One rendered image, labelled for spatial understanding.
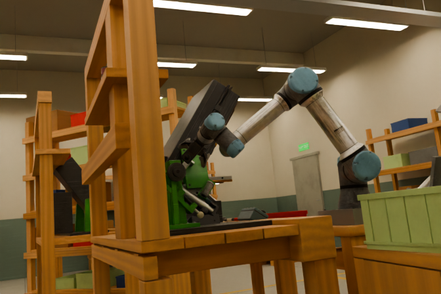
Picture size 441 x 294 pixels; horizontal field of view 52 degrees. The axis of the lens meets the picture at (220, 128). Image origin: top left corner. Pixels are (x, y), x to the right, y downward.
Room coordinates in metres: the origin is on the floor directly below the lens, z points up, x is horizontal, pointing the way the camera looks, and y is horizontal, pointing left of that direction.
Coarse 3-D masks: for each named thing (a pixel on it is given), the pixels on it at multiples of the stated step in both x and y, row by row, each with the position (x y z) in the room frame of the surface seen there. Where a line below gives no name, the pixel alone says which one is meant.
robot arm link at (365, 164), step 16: (288, 80) 1.82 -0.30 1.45; (304, 80) 1.78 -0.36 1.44; (288, 96) 1.91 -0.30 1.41; (304, 96) 1.80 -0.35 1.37; (320, 96) 1.81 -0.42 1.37; (320, 112) 1.81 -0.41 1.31; (336, 128) 1.81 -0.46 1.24; (336, 144) 1.83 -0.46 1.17; (352, 144) 1.81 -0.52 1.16; (352, 160) 1.81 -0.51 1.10; (368, 160) 1.79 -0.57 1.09; (352, 176) 1.85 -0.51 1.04; (368, 176) 1.80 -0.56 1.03
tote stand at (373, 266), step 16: (368, 256) 1.52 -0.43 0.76; (384, 256) 1.43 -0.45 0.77; (400, 256) 1.34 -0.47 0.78; (416, 256) 1.27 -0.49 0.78; (432, 256) 1.20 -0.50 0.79; (368, 272) 1.54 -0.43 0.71; (384, 272) 1.44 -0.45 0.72; (400, 272) 1.35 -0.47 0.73; (416, 272) 1.28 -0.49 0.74; (432, 272) 1.21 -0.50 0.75; (368, 288) 1.55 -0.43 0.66; (384, 288) 1.45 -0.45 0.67; (400, 288) 1.37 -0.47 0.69; (416, 288) 1.29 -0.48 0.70; (432, 288) 1.22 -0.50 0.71
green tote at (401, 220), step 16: (384, 192) 1.37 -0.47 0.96; (400, 192) 1.31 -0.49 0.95; (416, 192) 1.25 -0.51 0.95; (432, 192) 1.20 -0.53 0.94; (368, 208) 1.45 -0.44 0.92; (384, 208) 1.39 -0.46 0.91; (400, 208) 1.33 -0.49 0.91; (416, 208) 1.27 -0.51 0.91; (432, 208) 1.21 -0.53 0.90; (368, 224) 1.47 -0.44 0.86; (384, 224) 1.40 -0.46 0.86; (400, 224) 1.34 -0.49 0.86; (416, 224) 1.28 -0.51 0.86; (432, 224) 1.22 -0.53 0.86; (368, 240) 1.48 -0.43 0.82; (384, 240) 1.41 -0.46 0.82; (400, 240) 1.35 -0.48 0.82; (416, 240) 1.29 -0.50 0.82; (432, 240) 1.23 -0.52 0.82
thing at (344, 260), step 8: (344, 240) 1.84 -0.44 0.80; (352, 240) 1.80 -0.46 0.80; (360, 240) 1.81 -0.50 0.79; (336, 248) 2.07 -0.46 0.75; (344, 248) 1.84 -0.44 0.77; (344, 256) 1.85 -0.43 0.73; (352, 256) 1.80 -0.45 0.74; (336, 264) 1.94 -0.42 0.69; (344, 264) 1.88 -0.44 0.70; (352, 264) 1.80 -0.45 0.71; (352, 272) 1.81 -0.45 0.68; (352, 280) 1.82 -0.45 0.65; (352, 288) 1.82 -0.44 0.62
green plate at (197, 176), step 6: (180, 150) 2.18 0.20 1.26; (198, 156) 2.19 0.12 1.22; (198, 162) 2.18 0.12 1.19; (192, 168) 2.16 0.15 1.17; (198, 168) 2.17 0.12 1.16; (204, 168) 2.19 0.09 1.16; (186, 174) 2.14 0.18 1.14; (192, 174) 2.15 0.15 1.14; (198, 174) 2.17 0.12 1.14; (204, 174) 2.18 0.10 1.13; (186, 180) 2.13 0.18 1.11; (192, 180) 2.14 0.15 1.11; (198, 180) 2.15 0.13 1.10; (204, 180) 2.17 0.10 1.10; (186, 186) 2.13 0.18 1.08; (192, 186) 2.14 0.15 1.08; (198, 186) 2.15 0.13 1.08
